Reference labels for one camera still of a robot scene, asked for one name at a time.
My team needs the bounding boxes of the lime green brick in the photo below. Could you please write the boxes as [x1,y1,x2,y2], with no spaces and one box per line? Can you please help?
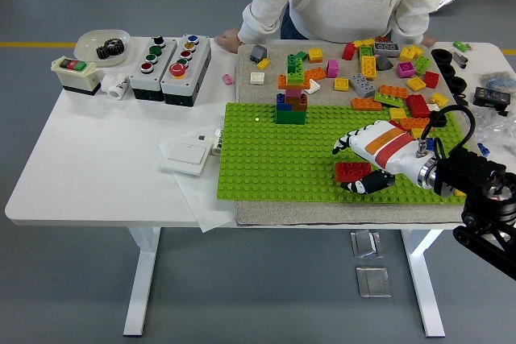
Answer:
[414,56,434,75]

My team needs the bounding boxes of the clear plastic bag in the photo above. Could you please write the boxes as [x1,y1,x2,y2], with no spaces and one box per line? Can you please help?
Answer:
[463,108,516,147]

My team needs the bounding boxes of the long green brick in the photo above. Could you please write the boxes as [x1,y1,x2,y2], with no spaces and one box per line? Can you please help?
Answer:
[373,92,406,108]

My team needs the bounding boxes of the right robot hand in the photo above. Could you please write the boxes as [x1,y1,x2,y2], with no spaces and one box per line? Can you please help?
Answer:
[331,120,435,195]

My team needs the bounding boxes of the white paper sheet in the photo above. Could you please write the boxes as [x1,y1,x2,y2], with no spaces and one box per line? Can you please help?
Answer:
[156,138,239,235]

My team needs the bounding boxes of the green studded baseplate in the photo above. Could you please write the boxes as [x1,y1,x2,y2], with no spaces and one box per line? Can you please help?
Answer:
[216,102,476,204]

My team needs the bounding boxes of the white plastic bowl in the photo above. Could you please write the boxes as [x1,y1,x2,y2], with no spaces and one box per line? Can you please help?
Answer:
[73,28,132,68]

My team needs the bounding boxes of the small metal tool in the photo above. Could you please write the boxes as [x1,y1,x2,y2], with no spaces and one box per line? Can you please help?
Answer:
[450,49,470,69]

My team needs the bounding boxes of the long yellow brick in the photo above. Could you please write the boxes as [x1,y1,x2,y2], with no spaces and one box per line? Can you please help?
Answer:
[360,55,379,81]

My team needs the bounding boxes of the white pipe tee fitting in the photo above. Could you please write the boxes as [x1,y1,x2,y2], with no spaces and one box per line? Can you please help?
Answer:
[99,73,131,100]

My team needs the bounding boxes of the light grey brick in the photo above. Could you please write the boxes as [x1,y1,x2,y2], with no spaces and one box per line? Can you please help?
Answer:
[349,73,378,98]

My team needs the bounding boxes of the long orange brick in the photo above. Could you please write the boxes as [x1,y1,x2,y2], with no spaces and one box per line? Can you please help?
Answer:
[381,85,409,98]
[304,66,328,83]
[398,117,431,131]
[351,97,383,112]

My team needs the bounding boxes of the multicoloured brick tower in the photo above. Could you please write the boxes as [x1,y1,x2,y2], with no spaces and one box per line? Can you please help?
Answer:
[275,53,311,126]

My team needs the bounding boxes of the long grey brick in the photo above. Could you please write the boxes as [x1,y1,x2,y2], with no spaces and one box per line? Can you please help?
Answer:
[373,42,402,58]

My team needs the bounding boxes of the white table leg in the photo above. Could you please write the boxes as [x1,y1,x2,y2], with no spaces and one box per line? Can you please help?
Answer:
[401,230,447,338]
[123,226,162,337]

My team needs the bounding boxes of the beige red-green switch box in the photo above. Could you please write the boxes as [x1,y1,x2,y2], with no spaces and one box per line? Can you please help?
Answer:
[51,56,102,97]

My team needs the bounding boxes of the grey-brown mat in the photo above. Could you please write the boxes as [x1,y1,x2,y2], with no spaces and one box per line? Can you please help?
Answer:
[235,42,476,229]

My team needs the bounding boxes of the silver floor plate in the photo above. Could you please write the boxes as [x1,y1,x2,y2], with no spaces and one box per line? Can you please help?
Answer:
[349,230,384,259]
[355,266,392,299]

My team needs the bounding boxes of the person's right hand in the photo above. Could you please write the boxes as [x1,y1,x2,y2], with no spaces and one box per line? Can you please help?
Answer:
[213,29,243,53]

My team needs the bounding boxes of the black electronic module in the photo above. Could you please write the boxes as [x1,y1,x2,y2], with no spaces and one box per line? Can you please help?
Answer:
[473,86,512,110]

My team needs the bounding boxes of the long red brick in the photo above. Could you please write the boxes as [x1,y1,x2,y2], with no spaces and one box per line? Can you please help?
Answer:
[405,94,431,118]
[334,161,374,184]

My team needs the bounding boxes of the three-button control box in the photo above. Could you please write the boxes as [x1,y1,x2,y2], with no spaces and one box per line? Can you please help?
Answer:
[128,35,178,102]

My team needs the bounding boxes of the four-button emergency stop box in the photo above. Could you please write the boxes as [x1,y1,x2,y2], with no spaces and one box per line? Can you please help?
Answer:
[160,33,213,108]

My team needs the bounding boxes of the white wall switch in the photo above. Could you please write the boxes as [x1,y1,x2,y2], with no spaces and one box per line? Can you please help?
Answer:
[160,139,214,178]

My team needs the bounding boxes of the plastic bag blue parts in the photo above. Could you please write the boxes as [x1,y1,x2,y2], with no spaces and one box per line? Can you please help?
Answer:
[479,71,516,93]

